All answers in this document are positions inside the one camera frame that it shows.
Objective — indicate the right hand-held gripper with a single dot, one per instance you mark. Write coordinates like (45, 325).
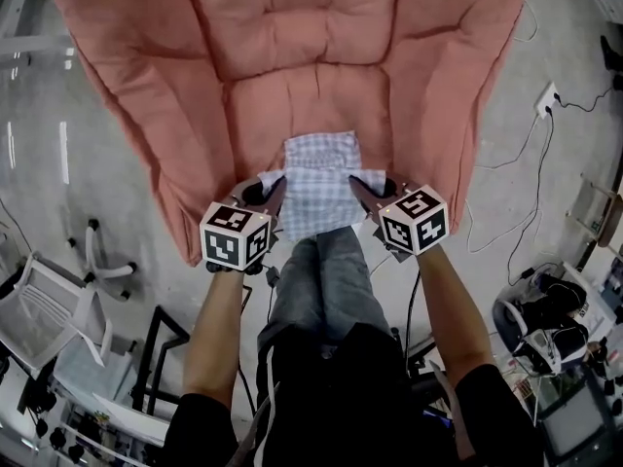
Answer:
(414, 222)

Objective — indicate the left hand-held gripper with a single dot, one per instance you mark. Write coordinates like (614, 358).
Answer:
(233, 236)

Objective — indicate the blue checkered shorts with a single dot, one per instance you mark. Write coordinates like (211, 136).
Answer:
(321, 192)

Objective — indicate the person's right forearm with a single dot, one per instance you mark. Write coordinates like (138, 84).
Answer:
(452, 319)

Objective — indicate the person's left forearm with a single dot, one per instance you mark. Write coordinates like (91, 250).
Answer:
(214, 338)

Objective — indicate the person's right leg in jeans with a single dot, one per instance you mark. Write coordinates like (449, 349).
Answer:
(350, 285)

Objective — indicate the person's leg in jeans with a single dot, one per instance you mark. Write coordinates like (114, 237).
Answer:
(292, 299)
(350, 285)

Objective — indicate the person's left leg in jeans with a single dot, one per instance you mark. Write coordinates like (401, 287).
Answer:
(292, 299)

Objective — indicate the pink cushioned armchair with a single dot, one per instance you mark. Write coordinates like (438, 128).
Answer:
(194, 66)

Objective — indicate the white power strip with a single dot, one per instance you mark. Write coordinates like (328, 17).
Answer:
(547, 100)

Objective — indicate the person's torso in black shirt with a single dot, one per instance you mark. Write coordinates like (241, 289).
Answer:
(350, 406)

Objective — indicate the wooden chair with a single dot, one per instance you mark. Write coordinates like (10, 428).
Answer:
(608, 212)

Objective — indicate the black waist device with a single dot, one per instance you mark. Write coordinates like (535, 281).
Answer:
(438, 419)

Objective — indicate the pale blue covered box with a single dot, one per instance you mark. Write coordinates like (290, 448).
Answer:
(92, 363)

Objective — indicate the white marbled table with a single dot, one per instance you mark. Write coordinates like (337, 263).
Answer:
(136, 421)

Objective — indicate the black metal table frame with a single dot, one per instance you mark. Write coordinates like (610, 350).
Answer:
(156, 348)

